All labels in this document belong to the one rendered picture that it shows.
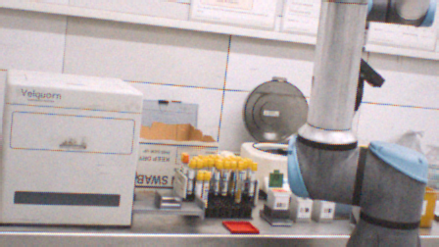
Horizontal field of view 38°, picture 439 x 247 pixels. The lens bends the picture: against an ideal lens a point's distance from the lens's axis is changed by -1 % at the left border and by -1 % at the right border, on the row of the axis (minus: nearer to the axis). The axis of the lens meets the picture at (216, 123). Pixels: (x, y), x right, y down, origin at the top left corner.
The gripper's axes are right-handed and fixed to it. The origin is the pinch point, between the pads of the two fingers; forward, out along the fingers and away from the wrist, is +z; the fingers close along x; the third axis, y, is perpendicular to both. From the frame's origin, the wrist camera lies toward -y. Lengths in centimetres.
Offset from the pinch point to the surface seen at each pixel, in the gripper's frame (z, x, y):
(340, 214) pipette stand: 24.2, 2.0, -0.9
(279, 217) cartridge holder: 23.5, 6.9, 19.7
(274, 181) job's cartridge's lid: 16.0, 1.6, 19.5
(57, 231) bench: 25, 13, 74
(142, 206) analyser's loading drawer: 21, 7, 54
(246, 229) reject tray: 24.8, 12.6, 30.8
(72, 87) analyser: -5, 10, 73
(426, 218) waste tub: 22.5, 10.4, -22.2
